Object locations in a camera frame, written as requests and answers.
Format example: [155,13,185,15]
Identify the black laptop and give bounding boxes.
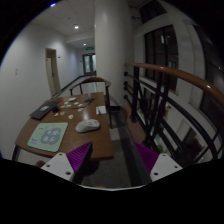
[30,101,60,120]

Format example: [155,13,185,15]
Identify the dark window frame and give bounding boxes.
[143,24,179,92]

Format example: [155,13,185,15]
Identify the wooden chair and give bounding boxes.
[69,77,112,127]

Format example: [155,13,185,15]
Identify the light green mouse pad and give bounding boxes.
[27,122,68,152]

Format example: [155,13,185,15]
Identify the black cable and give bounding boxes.
[60,97,97,111]

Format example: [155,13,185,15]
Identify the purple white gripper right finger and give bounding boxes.
[135,143,182,182]

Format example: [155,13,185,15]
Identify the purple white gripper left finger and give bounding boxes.
[42,142,93,182]

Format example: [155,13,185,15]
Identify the wooden handrail with black railing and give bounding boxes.
[124,62,224,166]

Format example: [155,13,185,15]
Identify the double glass door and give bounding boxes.
[83,54,96,75]

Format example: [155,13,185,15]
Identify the white computer mouse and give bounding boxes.
[76,119,100,133]

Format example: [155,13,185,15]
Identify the white round column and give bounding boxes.
[94,0,134,106]

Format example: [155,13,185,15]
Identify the white notepad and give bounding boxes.
[96,106,106,115]

